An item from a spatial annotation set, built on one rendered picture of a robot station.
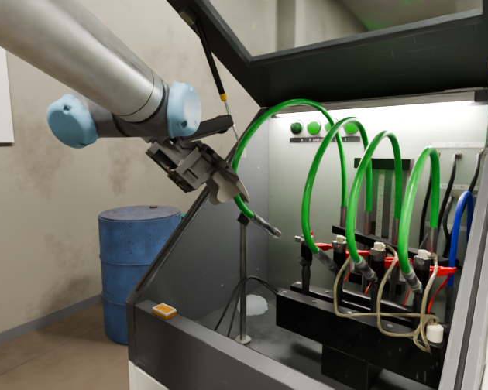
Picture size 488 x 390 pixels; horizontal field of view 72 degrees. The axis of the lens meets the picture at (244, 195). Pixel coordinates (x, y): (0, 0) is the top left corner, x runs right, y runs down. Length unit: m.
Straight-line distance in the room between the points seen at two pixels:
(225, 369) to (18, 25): 0.59
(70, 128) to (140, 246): 1.78
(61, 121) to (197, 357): 0.49
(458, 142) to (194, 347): 0.75
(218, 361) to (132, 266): 1.69
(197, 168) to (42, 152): 2.25
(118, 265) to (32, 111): 1.23
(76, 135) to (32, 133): 2.25
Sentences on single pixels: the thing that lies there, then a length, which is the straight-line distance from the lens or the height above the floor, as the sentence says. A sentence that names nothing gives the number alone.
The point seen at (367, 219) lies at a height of 1.14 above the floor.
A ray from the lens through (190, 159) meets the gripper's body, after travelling 0.63.
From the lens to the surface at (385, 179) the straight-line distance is 0.97.
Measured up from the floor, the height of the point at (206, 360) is 0.91.
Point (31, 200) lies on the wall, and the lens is 2.81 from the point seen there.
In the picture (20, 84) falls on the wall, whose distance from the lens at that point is 2.81.
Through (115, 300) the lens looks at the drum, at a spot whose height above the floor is 0.31.
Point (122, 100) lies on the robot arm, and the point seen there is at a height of 1.37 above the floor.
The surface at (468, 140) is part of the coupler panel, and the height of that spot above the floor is 1.33.
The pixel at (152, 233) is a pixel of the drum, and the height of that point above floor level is 0.76.
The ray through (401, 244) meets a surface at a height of 1.18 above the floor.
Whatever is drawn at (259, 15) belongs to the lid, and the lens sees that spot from 0.94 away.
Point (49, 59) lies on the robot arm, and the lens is 0.37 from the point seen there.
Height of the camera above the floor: 1.32
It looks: 8 degrees down
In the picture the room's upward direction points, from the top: straight up
